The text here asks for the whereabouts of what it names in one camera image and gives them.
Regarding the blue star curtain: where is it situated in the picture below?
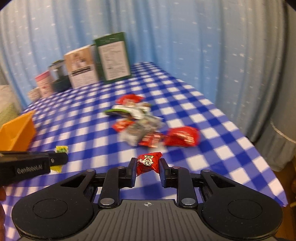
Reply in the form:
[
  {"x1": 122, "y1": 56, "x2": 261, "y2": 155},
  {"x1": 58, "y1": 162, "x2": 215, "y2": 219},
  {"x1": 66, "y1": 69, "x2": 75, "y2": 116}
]
[{"x1": 0, "y1": 0, "x2": 287, "y2": 140}]

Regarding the white green snack wrapper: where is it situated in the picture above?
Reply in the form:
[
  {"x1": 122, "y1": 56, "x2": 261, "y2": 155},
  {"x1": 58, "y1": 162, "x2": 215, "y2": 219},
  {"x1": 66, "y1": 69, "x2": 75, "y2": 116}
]
[{"x1": 104, "y1": 102, "x2": 151, "y2": 120}]

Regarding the pink hello kitty cup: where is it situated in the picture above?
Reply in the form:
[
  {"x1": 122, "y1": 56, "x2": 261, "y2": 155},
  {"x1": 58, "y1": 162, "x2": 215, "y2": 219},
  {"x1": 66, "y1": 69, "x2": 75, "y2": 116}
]
[{"x1": 35, "y1": 70, "x2": 55, "y2": 98}]

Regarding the orange plastic basket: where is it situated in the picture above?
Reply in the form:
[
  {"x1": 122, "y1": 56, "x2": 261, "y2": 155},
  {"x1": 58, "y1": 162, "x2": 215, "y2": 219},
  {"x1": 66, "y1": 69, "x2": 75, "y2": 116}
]
[{"x1": 0, "y1": 110, "x2": 36, "y2": 151}]

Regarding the blue white checkered tablecloth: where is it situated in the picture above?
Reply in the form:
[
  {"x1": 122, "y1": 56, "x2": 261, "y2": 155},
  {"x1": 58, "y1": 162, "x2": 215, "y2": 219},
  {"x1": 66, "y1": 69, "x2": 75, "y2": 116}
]
[{"x1": 4, "y1": 62, "x2": 287, "y2": 240}]

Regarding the green zigzag cushion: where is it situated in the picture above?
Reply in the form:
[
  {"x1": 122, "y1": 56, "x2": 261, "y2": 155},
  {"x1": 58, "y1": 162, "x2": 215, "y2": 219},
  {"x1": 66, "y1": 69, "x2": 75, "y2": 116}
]
[{"x1": 0, "y1": 101, "x2": 21, "y2": 126}]

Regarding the red snack packet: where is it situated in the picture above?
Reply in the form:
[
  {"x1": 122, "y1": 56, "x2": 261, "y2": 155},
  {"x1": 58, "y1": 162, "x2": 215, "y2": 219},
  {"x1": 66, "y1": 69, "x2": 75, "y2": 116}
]
[
  {"x1": 116, "y1": 94, "x2": 144, "y2": 105},
  {"x1": 138, "y1": 132, "x2": 166, "y2": 148}
]

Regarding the person's left hand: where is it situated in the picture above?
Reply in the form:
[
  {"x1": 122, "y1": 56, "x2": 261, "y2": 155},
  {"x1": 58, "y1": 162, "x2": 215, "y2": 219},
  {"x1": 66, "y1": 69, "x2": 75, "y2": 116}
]
[{"x1": 0, "y1": 186, "x2": 6, "y2": 241}]

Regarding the beige product box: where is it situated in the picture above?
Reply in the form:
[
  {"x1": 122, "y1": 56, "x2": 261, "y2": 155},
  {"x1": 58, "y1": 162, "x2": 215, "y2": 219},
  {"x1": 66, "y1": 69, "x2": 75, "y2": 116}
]
[{"x1": 64, "y1": 45, "x2": 99, "y2": 88}]

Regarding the cream quilted cushion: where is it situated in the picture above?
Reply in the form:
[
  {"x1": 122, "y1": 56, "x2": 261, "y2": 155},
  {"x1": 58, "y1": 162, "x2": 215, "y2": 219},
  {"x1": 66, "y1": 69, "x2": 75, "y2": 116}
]
[{"x1": 0, "y1": 85, "x2": 18, "y2": 111}]

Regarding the grey curtain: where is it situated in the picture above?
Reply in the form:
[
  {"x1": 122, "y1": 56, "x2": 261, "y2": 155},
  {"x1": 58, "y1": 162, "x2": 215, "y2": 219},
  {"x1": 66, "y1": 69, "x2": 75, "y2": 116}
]
[{"x1": 255, "y1": 5, "x2": 295, "y2": 172}]

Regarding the red pig candy wrapper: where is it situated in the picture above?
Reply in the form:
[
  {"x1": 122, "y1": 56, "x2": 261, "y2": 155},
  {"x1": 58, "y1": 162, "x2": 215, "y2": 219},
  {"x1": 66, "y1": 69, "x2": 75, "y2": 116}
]
[{"x1": 137, "y1": 152, "x2": 163, "y2": 176}]

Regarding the clear silver snack packet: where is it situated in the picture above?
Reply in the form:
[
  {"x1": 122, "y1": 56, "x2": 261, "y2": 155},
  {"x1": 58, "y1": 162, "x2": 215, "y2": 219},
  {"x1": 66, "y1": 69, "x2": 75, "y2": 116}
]
[{"x1": 119, "y1": 115, "x2": 165, "y2": 147}]

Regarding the small red candy packet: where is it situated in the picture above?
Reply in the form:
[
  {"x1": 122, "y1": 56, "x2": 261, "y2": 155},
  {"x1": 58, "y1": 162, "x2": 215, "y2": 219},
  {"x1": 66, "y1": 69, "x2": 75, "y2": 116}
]
[{"x1": 112, "y1": 119, "x2": 134, "y2": 132}]

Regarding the green milk carton box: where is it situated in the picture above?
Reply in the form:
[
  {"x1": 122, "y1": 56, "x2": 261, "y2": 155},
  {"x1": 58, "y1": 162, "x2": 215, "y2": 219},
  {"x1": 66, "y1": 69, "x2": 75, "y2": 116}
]
[{"x1": 94, "y1": 32, "x2": 132, "y2": 84}]

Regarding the large red snack bag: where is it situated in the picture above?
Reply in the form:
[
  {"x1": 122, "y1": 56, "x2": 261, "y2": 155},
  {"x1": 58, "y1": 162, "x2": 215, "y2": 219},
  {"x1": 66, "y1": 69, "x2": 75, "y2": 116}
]
[{"x1": 164, "y1": 126, "x2": 200, "y2": 147}]

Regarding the small floral ceramic cup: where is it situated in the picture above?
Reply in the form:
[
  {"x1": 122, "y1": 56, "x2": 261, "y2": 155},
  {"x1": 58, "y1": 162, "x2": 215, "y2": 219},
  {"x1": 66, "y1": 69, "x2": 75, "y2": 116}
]
[{"x1": 28, "y1": 87, "x2": 42, "y2": 102}]

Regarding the dark green glass jar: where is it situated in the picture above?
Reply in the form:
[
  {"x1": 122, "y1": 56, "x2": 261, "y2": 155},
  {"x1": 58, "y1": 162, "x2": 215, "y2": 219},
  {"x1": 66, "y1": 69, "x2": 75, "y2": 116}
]
[{"x1": 49, "y1": 60, "x2": 71, "y2": 92}]

